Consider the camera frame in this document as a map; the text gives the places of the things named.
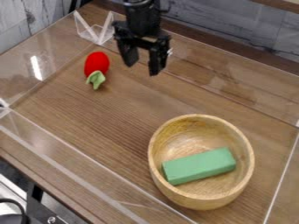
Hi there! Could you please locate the clear acrylic corner bracket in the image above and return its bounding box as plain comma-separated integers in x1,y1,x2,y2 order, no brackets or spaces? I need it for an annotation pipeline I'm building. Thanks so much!
74,10,115,46

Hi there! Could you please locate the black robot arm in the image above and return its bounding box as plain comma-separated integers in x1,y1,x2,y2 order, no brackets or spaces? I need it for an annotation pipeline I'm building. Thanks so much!
113,0,171,76

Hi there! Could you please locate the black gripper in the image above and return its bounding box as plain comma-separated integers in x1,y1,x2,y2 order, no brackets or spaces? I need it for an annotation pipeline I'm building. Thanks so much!
113,21,171,76

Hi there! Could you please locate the red plush strawberry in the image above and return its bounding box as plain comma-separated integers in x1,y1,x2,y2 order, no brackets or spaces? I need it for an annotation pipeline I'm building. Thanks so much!
85,52,110,90

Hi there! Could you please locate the clear acrylic tray wall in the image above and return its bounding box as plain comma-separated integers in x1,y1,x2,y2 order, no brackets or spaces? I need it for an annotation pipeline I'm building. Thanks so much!
0,13,299,224

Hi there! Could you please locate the wooden bowl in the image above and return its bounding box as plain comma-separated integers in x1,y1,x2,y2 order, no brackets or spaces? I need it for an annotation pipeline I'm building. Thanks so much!
147,114,256,210

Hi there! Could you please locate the black cable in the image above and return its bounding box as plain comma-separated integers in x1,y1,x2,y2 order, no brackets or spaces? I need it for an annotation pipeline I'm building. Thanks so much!
0,198,30,224

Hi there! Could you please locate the green rectangular block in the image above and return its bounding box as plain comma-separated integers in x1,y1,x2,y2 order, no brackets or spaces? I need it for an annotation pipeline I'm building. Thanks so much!
162,147,237,186

